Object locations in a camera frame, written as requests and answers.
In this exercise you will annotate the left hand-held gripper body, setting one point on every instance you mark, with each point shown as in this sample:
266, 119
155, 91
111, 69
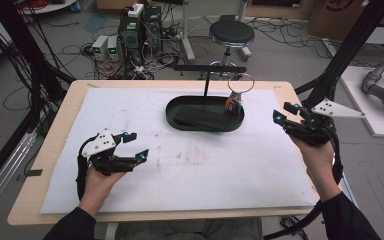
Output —
100, 143

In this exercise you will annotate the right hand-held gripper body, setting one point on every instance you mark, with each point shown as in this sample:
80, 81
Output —
313, 128

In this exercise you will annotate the black oval tray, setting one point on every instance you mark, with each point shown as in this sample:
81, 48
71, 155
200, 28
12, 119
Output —
180, 103

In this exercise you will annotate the person's right hand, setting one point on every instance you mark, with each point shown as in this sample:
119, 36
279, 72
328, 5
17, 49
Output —
320, 166

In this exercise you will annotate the person's left hand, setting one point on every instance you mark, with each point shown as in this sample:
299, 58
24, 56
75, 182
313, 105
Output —
100, 190

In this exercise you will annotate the white table mat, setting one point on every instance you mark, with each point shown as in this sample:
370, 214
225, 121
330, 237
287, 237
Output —
180, 166

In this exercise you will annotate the white floor platform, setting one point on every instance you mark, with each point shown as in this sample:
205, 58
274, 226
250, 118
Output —
380, 126

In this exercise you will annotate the black tape strip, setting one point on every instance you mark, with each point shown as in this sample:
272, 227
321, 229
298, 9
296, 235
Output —
33, 173

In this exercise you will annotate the black T-shaped stand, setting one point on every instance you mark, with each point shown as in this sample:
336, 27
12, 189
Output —
206, 80

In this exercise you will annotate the grey power supply unit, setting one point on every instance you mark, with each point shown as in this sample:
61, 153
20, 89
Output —
99, 46
112, 48

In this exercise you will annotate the black computer tower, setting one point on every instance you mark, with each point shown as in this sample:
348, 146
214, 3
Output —
152, 26
130, 40

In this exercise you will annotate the black round stool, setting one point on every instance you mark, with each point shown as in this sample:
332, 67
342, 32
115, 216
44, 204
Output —
231, 33

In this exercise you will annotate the cardboard box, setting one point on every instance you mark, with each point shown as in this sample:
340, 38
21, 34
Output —
333, 16

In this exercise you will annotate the white metal desk leg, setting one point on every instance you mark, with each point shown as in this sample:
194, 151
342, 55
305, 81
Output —
186, 33

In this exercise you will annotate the white power adapter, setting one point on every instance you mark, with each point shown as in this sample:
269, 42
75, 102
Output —
135, 10

